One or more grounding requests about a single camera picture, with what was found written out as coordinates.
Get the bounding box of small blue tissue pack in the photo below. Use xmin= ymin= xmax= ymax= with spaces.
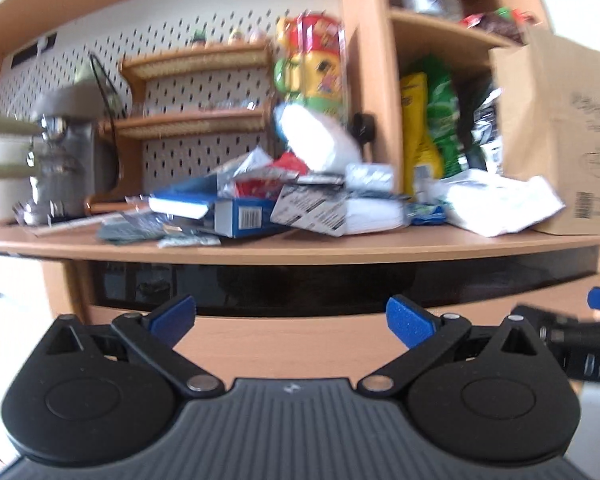
xmin=407 ymin=204 xmax=446 ymax=226

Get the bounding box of square cotton pad pack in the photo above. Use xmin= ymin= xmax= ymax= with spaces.
xmin=344 ymin=197 xmax=404 ymax=235

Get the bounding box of blue cardboard box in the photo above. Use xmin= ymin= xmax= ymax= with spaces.
xmin=148 ymin=174 xmax=287 ymax=240

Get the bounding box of white wet wipes pack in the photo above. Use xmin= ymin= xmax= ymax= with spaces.
xmin=422 ymin=169 xmax=566 ymax=237

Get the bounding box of clear cotton swab box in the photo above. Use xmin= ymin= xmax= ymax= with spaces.
xmin=344 ymin=164 xmax=394 ymax=193

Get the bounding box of yellow snack bag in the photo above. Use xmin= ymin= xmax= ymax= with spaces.
xmin=400 ymin=73 xmax=444 ymax=196

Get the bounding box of espresso coffee machine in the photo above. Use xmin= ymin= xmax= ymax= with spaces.
xmin=14 ymin=76 xmax=118 ymax=226

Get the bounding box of lower wooden rattan shelf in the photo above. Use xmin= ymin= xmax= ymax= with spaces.
xmin=88 ymin=100 xmax=274 ymax=205

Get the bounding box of wooden rattan shelf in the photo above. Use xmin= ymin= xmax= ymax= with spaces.
xmin=88 ymin=100 xmax=274 ymax=205
xmin=119 ymin=39 xmax=274 ymax=104

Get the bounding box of brown paper bag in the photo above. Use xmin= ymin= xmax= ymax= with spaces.
xmin=489 ymin=26 xmax=600 ymax=235

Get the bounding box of round cotton pad pack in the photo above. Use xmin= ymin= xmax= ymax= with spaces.
xmin=272 ymin=103 xmax=363 ymax=174

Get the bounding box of green snack bag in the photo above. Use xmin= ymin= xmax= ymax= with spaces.
xmin=415 ymin=55 xmax=486 ymax=178

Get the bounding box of black shiny foil bag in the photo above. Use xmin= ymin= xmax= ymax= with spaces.
xmin=457 ymin=75 xmax=503 ymax=174

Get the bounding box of green cartoon mug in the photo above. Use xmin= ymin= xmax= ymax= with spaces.
xmin=306 ymin=98 xmax=346 ymax=122

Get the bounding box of upper wooden rattan shelf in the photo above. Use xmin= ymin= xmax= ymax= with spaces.
xmin=119 ymin=39 xmax=274 ymax=104

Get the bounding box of yellow cartoon mug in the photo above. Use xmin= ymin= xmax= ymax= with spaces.
xmin=274 ymin=52 xmax=343 ymax=106

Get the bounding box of red cartoon mug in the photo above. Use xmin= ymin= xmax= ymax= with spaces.
xmin=276 ymin=12 xmax=341 ymax=56

